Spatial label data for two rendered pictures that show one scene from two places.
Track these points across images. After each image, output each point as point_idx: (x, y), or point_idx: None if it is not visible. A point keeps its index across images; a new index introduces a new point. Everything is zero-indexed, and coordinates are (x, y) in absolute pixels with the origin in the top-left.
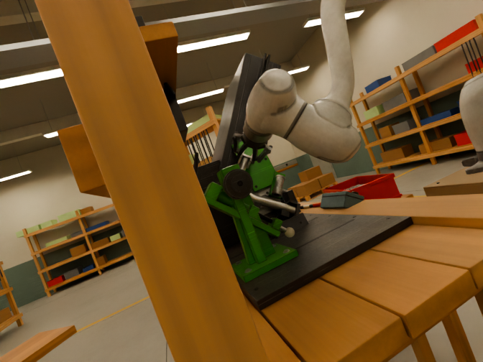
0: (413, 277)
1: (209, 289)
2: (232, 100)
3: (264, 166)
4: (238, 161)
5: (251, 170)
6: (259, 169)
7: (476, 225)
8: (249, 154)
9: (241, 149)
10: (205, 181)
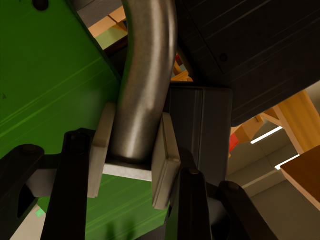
0: None
1: None
2: None
3: (20, 133)
4: (168, 127)
5: (84, 96)
6: (43, 112)
7: None
8: (110, 175)
9: (209, 236)
10: (282, 22)
